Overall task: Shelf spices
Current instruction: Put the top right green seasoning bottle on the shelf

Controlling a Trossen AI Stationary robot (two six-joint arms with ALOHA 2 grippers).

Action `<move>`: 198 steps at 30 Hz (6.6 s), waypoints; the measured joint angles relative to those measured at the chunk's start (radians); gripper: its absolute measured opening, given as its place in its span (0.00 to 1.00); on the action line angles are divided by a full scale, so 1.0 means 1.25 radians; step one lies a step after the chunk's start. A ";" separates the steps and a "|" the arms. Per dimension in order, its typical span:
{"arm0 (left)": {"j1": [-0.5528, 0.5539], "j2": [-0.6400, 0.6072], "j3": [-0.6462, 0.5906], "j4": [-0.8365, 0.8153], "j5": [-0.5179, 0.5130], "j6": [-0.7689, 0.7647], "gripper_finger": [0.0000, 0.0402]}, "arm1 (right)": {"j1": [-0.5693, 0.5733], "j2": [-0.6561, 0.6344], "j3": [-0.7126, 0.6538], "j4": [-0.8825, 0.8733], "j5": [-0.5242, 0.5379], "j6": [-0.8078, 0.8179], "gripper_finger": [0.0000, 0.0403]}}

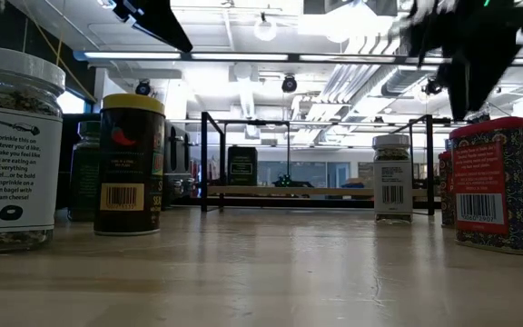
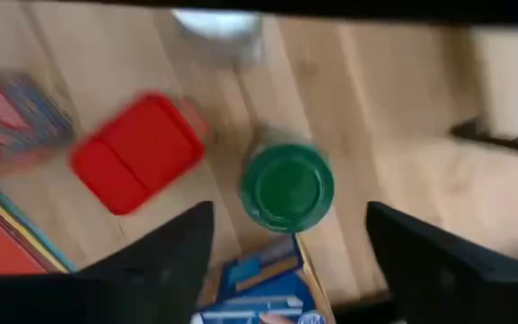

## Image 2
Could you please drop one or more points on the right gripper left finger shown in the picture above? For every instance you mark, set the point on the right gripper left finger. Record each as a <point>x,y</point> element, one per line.
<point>151,279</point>

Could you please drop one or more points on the white-lid seasoning jar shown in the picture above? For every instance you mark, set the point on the white-lid seasoning jar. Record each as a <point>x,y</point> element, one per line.
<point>218,31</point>

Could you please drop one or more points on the red-lid smoked paprika tin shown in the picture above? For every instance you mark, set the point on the red-lid smoked paprika tin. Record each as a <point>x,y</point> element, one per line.
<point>16,117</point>
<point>137,153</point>

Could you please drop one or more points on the green-lid spice jar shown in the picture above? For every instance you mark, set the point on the green-lid spice jar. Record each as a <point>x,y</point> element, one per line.
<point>286,189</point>

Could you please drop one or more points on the blue plastic wrap box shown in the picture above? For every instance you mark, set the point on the blue plastic wrap box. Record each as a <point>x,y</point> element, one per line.
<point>263,292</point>

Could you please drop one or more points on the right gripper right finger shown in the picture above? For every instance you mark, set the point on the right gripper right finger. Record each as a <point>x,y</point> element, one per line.
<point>443,288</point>

